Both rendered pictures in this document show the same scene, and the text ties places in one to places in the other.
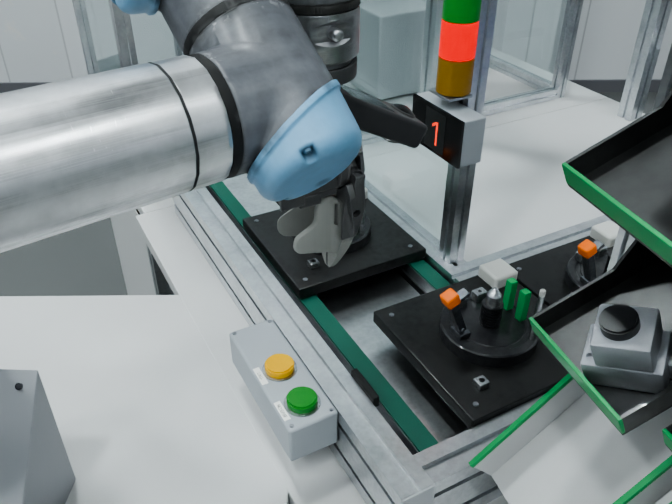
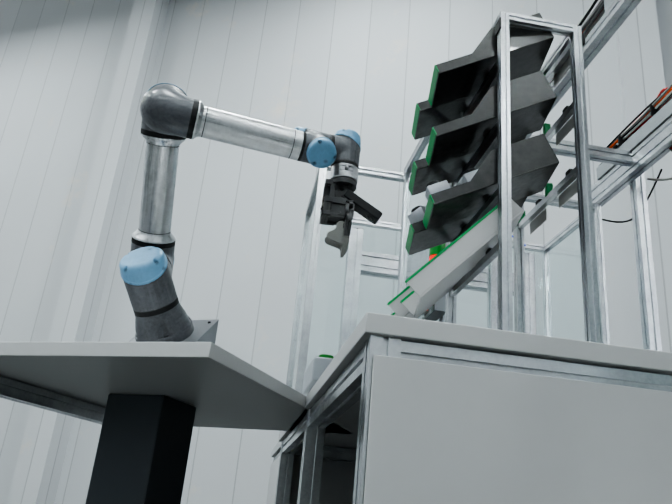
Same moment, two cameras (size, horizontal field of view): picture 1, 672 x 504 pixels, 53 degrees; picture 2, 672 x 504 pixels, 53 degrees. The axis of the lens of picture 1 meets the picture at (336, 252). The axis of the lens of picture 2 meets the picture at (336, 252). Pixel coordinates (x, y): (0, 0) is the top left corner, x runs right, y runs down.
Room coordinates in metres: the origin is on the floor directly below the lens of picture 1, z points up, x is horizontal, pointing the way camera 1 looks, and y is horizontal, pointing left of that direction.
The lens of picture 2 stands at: (-0.98, -0.56, 0.57)
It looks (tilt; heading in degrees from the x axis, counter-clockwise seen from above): 22 degrees up; 21
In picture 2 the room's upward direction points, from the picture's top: 5 degrees clockwise
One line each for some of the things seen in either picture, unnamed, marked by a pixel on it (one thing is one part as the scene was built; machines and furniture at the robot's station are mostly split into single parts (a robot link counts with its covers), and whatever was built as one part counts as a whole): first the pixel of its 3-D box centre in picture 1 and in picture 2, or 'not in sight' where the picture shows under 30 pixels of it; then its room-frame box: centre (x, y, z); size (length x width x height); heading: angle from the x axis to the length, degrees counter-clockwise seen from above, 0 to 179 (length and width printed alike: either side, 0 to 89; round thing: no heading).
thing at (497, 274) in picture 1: (492, 310); not in sight; (0.73, -0.22, 1.01); 0.24 x 0.24 x 0.13; 28
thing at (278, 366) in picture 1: (279, 368); not in sight; (0.66, 0.08, 0.96); 0.04 x 0.04 x 0.02
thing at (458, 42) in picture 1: (458, 38); not in sight; (0.91, -0.17, 1.33); 0.05 x 0.05 x 0.05
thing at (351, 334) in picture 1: (353, 268); not in sight; (0.96, -0.03, 0.91); 0.84 x 0.28 x 0.10; 28
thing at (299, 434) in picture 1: (280, 384); (320, 377); (0.66, 0.08, 0.93); 0.21 x 0.07 x 0.06; 28
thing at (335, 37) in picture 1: (314, 33); (344, 176); (0.54, 0.02, 1.45); 0.08 x 0.08 x 0.05
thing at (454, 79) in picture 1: (454, 73); not in sight; (0.91, -0.17, 1.28); 0.05 x 0.05 x 0.05
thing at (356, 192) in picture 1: (343, 193); (347, 221); (0.53, -0.01, 1.31); 0.05 x 0.02 x 0.09; 28
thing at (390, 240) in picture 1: (331, 237); not in sight; (0.99, 0.01, 0.96); 0.24 x 0.24 x 0.02; 28
